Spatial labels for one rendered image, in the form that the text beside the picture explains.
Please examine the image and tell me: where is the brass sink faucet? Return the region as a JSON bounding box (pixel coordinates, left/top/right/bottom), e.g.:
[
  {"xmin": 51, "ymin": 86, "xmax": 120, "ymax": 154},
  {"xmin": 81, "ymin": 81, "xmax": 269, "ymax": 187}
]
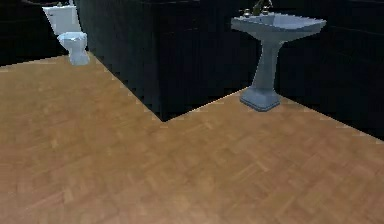
[{"xmin": 242, "ymin": 0, "xmax": 274, "ymax": 18}]

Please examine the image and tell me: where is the white toilet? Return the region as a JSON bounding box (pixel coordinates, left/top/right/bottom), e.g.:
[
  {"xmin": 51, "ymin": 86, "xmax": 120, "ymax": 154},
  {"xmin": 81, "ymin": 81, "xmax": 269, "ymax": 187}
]
[{"xmin": 41, "ymin": 1, "xmax": 91, "ymax": 67}]

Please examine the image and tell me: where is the grey pedestal sink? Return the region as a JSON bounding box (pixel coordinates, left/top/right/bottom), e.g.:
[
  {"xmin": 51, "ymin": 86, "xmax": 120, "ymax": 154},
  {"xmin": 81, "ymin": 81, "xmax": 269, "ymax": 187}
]
[{"xmin": 230, "ymin": 11, "xmax": 328, "ymax": 113}]

